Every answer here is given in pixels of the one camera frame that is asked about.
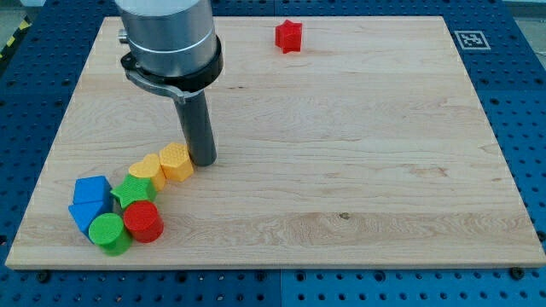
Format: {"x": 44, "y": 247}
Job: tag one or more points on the black and silver flange mount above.
{"x": 177, "y": 88}

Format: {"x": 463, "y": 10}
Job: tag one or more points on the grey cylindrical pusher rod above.
{"x": 197, "y": 129}

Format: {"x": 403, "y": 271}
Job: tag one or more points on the red star block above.
{"x": 288, "y": 36}

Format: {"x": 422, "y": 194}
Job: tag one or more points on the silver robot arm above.
{"x": 175, "y": 52}

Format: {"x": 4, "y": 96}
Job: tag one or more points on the green star block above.
{"x": 134, "y": 189}

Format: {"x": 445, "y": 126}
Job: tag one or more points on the yellow hexagon block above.
{"x": 175, "y": 162}

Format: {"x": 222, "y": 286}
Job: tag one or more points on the yellow heart block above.
{"x": 150, "y": 167}

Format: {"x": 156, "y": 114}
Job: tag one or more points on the red cylinder block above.
{"x": 143, "y": 221}

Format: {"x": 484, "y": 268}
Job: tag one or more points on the blue cube block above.
{"x": 93, "y": 189}

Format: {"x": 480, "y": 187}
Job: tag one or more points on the green cylinder block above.
{"x": 108, "y": 232}

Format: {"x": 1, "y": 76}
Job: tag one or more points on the blue triangle block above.
{"x": 84, "y": 213}

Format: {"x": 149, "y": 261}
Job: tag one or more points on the wooden board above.
{"x": 368, "y": 149}

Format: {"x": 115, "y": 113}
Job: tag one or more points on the white fiducial marker tag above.
{"x": 472, "y": 40}

